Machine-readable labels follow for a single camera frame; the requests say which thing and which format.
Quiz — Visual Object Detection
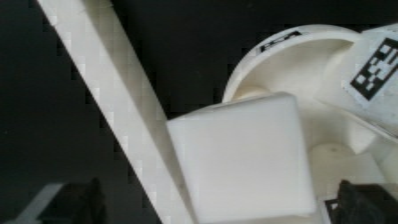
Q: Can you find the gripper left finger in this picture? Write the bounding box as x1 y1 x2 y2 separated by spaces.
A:
15 178 111 224

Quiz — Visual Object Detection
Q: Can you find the white stool leg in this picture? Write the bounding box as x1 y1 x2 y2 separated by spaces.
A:
342 23 398 139
168 93 317 224

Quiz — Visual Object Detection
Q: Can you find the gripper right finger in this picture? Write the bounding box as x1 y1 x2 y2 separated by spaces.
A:
333 180 398 224

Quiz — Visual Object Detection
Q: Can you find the white right barrier wall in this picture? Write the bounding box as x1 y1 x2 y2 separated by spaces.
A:
38 0 198 224

